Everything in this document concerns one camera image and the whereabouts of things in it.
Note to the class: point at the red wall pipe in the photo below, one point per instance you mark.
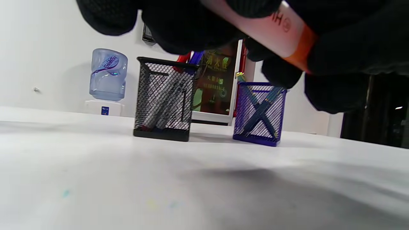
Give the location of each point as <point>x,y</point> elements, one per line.
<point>243,51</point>

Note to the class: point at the blue dispenser water bottle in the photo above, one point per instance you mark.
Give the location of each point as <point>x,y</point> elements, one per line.
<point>107,76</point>

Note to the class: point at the orange highlighter pen cap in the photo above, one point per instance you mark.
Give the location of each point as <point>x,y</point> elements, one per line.
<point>302,48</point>

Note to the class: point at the person's right hand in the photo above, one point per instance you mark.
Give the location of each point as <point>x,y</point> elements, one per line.
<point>358,41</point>

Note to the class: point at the person's left hand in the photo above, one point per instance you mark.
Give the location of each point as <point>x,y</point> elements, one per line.
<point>179,25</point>

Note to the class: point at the dark glass door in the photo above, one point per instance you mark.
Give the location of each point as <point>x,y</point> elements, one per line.
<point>374,111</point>

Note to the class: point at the orange highlighter pen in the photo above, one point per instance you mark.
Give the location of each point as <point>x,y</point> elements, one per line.
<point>255,28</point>

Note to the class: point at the black mesh pen holder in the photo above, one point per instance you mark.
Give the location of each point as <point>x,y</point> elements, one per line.
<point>159,134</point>

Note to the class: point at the white water dispenser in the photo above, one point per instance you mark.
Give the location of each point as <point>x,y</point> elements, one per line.
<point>105,108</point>

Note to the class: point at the blue mesh pen holder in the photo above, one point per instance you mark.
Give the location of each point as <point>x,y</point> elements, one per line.
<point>255,140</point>

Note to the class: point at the white red marker pen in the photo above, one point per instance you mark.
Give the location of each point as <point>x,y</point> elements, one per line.
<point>183,58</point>

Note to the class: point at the white blue marker pen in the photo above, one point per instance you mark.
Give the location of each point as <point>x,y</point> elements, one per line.
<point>196,57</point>

